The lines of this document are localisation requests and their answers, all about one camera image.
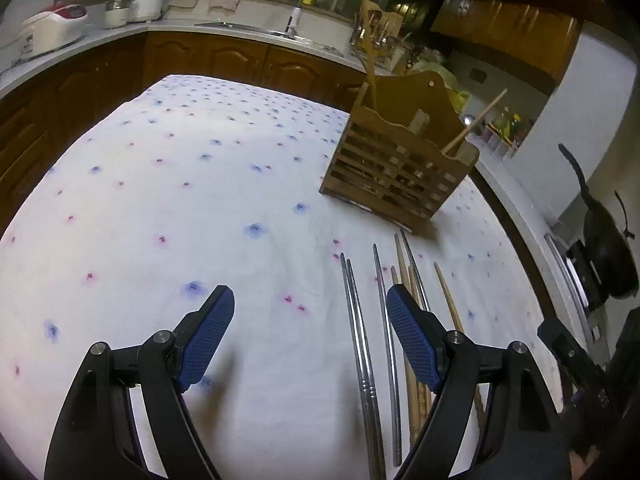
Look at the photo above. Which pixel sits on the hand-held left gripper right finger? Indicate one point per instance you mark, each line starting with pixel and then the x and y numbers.
pixel 410 335

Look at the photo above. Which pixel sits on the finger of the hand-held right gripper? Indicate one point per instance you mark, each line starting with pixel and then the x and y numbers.
pixel 570 355

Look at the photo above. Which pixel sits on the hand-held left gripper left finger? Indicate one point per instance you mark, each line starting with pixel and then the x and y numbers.
pixel 210 330

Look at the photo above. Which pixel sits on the wooden chopstick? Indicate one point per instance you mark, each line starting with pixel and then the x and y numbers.
pixel 413 285
pixel 401 260
pixel 371 80
pixel 447 295
pixel 395 276
pixel 475 120

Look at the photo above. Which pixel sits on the metal chopstick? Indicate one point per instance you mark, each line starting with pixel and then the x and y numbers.
pixel 394 410
pixel 414 270
pixel 367 375
pixel 355 350

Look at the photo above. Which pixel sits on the wooden chopstick holder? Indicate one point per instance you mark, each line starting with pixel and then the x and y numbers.
pixel 390 160

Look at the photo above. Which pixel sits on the gas stove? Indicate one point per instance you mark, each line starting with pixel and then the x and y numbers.
pixel 587 275

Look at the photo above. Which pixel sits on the black wok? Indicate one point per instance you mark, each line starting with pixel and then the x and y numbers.
pixel 607 250

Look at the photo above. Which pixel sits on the floral white tablecloth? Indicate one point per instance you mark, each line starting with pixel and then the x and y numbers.
pixel 200 200

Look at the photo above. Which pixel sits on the row of spice jars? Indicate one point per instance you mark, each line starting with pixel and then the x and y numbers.
pixel 495 141

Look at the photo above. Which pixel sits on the amber condiment bottle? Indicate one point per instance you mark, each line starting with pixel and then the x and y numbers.
pixel 501 122

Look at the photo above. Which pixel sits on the green capped condiment bottle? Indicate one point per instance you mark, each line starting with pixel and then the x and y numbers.
pixel 513 125

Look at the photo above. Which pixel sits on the wooden lower kitchen cabinets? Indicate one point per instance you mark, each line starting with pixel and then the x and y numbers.
pixel 200 55

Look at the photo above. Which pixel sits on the wooden kitchen cabinets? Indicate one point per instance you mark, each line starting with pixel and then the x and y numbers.
pixel 200 55
pixel 525 25

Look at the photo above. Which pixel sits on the cutlery drying rack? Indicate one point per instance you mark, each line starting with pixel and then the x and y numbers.
pixel 385 35

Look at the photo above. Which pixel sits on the steel kitchen sink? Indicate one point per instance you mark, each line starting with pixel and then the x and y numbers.
pixel 235 25

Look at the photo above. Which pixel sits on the white kitchen countertop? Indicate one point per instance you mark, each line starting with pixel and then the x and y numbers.
pixel 165 25

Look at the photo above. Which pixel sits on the chrome kitchen faucet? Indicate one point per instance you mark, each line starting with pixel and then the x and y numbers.
pixel 295 17

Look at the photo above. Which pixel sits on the small white cooking pot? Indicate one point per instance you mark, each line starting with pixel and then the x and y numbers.
pixel 117 15

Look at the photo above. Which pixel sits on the pink hanging towel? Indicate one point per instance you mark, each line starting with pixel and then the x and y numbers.
pixel 225 1

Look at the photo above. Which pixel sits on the wooden upper kitchen cabinets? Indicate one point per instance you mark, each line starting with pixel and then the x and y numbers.
pixel 525 25

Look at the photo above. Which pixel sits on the large silver cooker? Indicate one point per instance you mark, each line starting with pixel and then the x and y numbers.
pixel 147 5

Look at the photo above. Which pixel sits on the white and red rice cooker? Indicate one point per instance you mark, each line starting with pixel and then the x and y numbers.
pixel 50 27

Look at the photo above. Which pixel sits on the black wall socket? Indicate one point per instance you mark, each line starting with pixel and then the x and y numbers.
pixel 478 76

